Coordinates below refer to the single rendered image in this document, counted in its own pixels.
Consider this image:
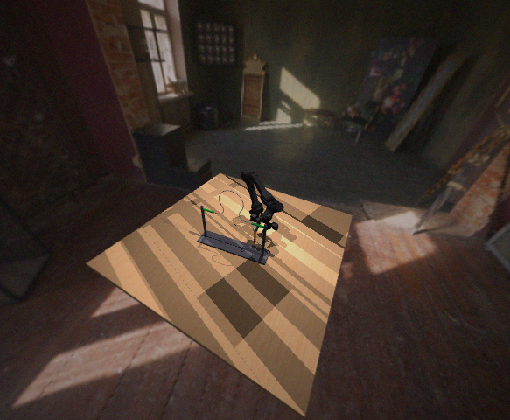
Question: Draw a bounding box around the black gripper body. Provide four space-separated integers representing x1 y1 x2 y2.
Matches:
250 210 278 231

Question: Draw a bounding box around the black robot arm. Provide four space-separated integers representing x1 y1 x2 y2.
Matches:
241 170 283 221

